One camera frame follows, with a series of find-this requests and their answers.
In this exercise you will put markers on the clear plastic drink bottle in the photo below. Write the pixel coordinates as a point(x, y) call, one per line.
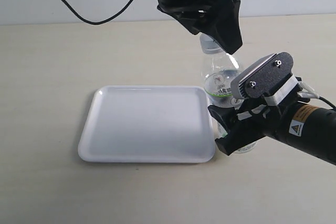
point(219, 68)

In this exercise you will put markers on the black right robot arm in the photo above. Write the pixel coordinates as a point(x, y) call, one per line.
point(311, 131)

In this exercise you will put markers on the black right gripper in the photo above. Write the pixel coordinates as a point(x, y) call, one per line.
point(260, 117)

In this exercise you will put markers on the white plastic tray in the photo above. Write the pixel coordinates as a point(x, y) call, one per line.
point(148, 124)

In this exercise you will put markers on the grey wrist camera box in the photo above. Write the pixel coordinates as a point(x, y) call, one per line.
point(268, 81)

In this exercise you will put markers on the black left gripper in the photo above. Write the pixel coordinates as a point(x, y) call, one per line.
point(218, 19)

